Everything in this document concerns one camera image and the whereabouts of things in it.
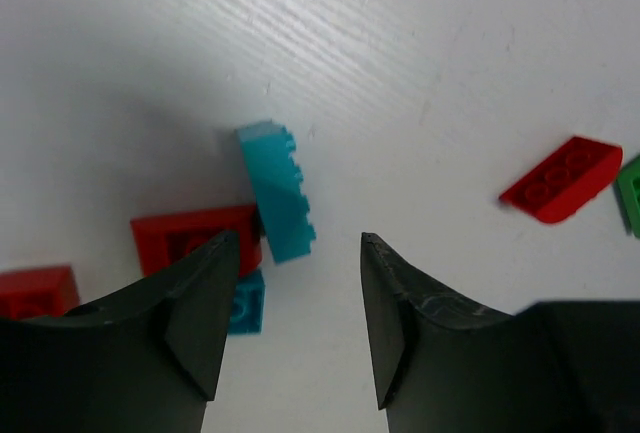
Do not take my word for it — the red sloped lego brick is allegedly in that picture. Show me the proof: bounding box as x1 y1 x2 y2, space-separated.
499 136 623 225

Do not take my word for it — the long green lego brick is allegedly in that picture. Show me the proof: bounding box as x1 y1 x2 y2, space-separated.
615 155 640 239

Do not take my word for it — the red arched lego brick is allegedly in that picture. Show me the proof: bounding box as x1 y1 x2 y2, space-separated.
130 204 262 278

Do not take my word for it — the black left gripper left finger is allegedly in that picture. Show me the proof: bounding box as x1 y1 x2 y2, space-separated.
1 231 240 432

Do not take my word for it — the small red square lego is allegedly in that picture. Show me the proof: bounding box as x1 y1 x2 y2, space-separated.
1 265 80 320

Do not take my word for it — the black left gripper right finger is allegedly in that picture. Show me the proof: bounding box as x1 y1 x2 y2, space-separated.
360 233 639 432

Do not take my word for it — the small teal square lego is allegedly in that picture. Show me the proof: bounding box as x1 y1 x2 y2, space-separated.
228 269 265 335

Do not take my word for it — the long teal lego brick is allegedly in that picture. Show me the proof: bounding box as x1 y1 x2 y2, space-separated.
236 120 316 264

